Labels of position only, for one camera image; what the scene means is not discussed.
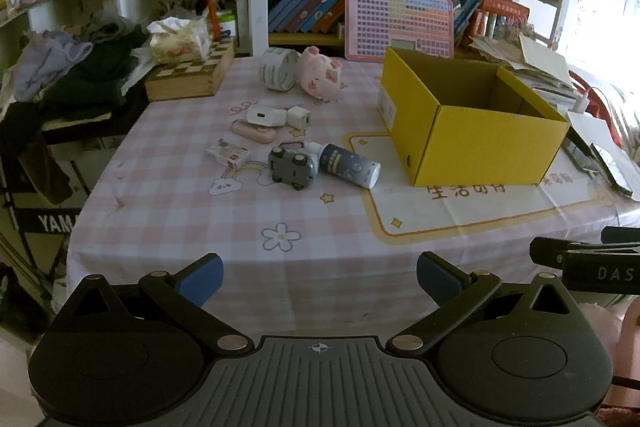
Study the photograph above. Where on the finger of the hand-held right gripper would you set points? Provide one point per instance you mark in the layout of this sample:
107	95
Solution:
547	252
622	234

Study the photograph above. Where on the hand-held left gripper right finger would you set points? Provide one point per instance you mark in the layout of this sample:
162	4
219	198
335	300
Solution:
437	279

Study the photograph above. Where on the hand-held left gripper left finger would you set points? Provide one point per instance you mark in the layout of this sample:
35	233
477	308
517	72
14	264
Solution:
202	279

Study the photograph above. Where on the yellow cardboard box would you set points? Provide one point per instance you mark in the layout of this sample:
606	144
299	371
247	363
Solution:
475	147

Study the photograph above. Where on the small white card box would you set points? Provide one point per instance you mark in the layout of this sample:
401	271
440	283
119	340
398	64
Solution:
227	153

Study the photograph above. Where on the grey toy car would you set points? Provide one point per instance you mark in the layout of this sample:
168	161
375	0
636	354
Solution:
292	167

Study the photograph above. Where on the pink oblong case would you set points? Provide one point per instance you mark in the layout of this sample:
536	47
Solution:
252	133

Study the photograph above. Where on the white cube charger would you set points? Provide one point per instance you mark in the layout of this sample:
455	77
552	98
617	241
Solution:
298	117

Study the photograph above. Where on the white tape roll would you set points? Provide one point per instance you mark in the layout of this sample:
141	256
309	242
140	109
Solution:
270	69

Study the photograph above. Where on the pink plush pig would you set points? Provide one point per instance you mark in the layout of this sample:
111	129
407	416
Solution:
320	72

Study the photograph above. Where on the pink checked tablecloth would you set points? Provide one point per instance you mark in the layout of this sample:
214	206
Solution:
200	217

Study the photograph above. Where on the red plastic object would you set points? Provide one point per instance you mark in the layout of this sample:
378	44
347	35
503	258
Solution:
600	107

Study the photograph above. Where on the white plug charger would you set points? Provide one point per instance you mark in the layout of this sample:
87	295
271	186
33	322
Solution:
580	104

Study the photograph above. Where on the black keyboard with stand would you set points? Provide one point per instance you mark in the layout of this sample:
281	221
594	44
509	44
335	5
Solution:
45	222

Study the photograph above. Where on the pile of papers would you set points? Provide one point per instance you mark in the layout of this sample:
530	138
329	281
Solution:
540	62

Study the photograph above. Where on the wooden chess box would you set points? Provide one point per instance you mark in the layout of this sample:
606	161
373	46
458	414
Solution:
185	79

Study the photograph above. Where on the pile of clothes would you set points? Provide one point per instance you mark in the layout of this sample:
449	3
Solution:
90	72

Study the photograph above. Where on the floral tissue pack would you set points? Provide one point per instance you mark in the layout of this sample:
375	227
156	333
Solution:
175	42

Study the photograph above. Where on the red books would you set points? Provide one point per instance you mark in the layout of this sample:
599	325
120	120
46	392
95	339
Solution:
505	9

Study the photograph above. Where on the green white jar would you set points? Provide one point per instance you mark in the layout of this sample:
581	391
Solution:
227	27

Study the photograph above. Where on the pink learning tablet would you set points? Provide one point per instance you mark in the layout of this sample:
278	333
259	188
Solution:
395	17

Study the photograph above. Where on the row of blue books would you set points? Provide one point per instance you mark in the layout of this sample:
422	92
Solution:
310	2

